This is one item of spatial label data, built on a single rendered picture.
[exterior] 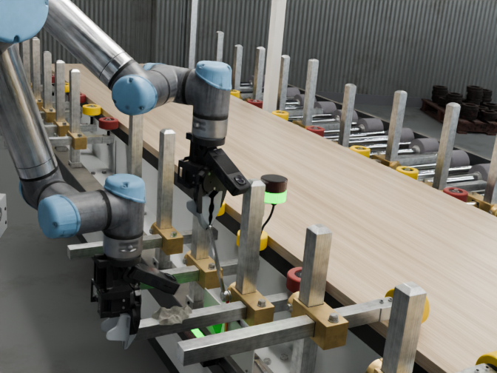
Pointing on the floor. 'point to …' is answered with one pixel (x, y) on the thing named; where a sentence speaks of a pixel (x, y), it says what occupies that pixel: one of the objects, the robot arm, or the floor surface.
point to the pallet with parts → (482, 118)
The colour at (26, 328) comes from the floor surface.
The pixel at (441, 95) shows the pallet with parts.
